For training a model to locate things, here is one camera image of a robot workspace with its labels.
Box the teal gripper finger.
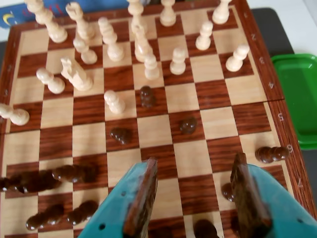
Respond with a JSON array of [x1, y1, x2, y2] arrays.
[[85, 157, 159, 238], [230, 152, 317, 238]]

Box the white chess pawn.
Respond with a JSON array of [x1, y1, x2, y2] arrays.
[[225, 44, 250, 72], [73, 37, 98, 64], [36, 68, 66, 95], [0, 103, 30, 126], [104, 89, 126, 115], [195, 21, 213, 51], [143, 53, 160, 80], [169, 47, 186, 75]]

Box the black chess pawn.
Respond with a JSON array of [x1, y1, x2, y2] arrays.
[[221, 182, 236, 203], [66, 200, 99, 226], [26, 204, 65, 231], [0, 176, 23, 193], [255, 146, 290, 164], [140, 85, 157, 109], [179, 116, 198, 135], [109, 127, 132, 145]]

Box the black chess bishop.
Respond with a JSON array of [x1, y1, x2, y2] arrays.
[[52, 163, 99, 184], [193, 219, 220, 238]]

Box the black chess knight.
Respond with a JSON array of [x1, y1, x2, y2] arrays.
[[18, 170, 62, 194]]

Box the wooden chess board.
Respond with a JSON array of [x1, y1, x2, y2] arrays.
[[0, 0, 317, 238]]

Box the white chess king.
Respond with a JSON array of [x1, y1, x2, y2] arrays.
[[24, 0, 68, 43]]

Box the green plastic tray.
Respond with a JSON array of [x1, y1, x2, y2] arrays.
[[270, 53, 317, 151]]

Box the colourful printed box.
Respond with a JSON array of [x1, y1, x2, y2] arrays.
[[0, 3, 69, 30]]

